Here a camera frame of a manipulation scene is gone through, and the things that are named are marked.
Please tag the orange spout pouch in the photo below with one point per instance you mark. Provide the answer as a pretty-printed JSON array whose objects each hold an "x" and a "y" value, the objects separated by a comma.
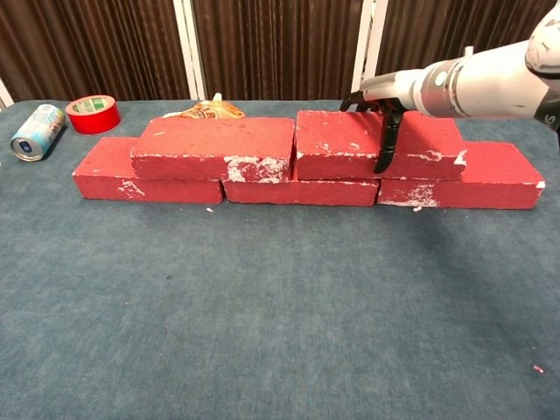
[{"x": 210, "y": 111}]

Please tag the blue felt table cover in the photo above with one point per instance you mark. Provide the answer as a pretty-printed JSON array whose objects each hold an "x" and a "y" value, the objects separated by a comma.
[{"x": 262, "y": 328}]

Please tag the light blue drink can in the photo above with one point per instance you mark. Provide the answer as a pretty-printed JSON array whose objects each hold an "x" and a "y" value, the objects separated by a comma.
[{"x": 37, "y": 131}]

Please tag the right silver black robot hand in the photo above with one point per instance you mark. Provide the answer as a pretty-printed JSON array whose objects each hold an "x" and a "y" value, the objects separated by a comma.
[{"x": 389, "y": 89}]

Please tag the red brick with chipped corner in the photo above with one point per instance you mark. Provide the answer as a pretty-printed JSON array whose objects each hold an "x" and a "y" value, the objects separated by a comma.
[{"x": 210, "y": 140}]

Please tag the red tape roll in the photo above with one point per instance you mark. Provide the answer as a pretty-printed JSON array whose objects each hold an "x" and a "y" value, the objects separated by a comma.
[{"x": 94, "y": 122}]

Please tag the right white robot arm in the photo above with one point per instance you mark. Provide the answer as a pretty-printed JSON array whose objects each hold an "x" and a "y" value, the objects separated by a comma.
[{"x": 481, "y": 83}]

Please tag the red foam brick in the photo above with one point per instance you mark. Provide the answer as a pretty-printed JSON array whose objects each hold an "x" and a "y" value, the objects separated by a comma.
[
  {"x": 499, "y": 175},
  {"x": 306, "y": 192},
  {"x": 100, "y": 166}
]

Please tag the red brick with white scuffs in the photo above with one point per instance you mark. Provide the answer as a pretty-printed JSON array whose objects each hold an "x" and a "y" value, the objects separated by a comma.
[{"x": 332, "y": 135}]

